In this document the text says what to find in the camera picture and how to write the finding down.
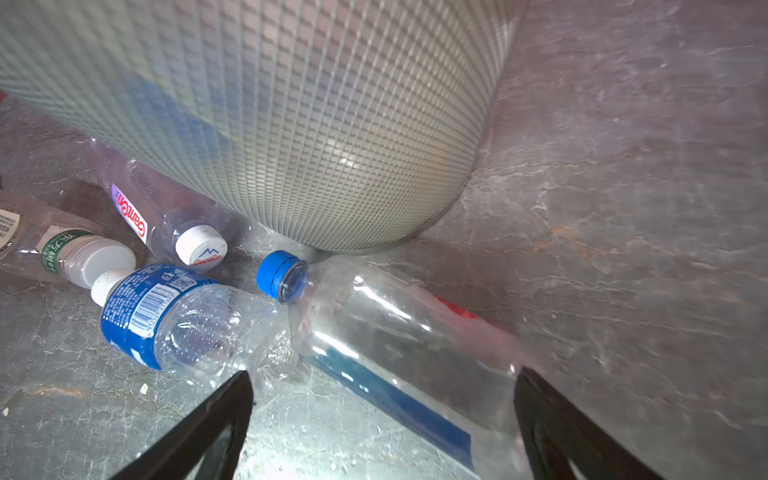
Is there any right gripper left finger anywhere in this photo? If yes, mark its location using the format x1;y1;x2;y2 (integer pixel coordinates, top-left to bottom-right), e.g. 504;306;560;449
114;371;254;479

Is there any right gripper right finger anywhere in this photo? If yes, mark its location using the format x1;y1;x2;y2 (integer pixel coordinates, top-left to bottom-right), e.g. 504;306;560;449
514;368;661;480

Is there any blue label bottle white cap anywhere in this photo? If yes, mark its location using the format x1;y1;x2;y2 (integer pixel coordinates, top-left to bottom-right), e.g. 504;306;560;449
91;264;298;404

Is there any green label small bottle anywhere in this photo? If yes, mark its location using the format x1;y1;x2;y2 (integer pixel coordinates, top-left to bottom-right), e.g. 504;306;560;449
22;225;136;289

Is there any purple label clear bottle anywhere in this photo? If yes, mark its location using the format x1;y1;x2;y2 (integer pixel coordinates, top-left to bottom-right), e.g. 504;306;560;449
85;138;228;272

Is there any grey mesh waste bin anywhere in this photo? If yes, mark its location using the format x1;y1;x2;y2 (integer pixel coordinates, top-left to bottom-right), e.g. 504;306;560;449
1;1;526;252

